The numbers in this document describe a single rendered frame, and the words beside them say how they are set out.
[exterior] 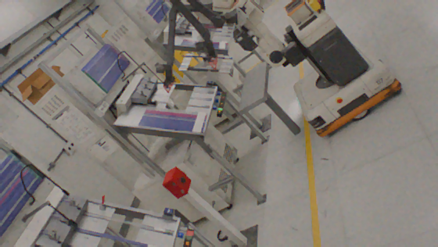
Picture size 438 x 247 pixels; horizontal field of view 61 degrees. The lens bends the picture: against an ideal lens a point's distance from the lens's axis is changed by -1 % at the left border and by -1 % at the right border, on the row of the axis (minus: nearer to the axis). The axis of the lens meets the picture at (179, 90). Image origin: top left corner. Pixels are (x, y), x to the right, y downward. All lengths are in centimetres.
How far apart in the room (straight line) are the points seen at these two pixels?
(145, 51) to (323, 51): 211
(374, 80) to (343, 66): 23
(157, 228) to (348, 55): 170
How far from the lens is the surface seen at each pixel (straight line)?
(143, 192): 330
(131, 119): 294
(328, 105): 288
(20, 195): 221
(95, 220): 222
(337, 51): 276
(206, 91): 322
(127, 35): 415
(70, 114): 301
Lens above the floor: 172
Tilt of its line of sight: 14 degrees down
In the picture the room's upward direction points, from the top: 45 degrees counter-clockwise
